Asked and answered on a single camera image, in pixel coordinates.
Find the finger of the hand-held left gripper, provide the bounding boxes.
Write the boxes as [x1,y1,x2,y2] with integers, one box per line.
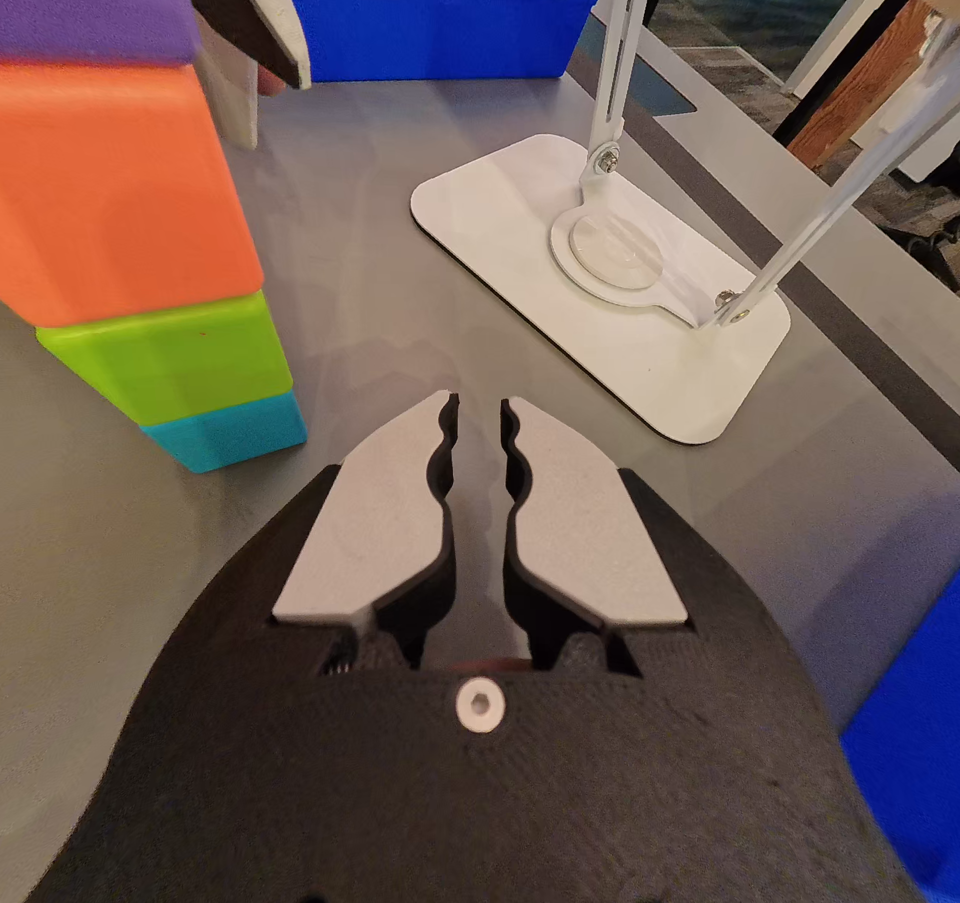
[193,27,261,152]
[176,0,314,90]

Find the green cube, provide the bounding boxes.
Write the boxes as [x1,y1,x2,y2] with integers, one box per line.
[36,289,294,426]

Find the light blue cube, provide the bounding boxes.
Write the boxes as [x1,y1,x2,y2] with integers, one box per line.
[141,391,309,475]

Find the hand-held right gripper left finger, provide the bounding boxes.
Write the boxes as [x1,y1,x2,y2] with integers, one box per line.
[271,390,460,629]

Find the orange cube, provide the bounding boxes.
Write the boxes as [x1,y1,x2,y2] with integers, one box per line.
[0,63,265,328]

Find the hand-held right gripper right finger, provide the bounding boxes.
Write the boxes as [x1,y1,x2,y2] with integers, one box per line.
[500,396,690,630]

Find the grey desk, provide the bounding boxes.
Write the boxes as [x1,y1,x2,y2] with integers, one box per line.
[0,10,960,903]

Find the black swivel chair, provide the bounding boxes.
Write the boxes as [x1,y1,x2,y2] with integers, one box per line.
[885,201,960,285]

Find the wooden document stand white base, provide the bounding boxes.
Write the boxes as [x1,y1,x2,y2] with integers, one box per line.
[410,0,960,445]

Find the blue plastic bin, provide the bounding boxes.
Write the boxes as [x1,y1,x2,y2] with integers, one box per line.
[262,0,620,84]
[840,573,960,903]

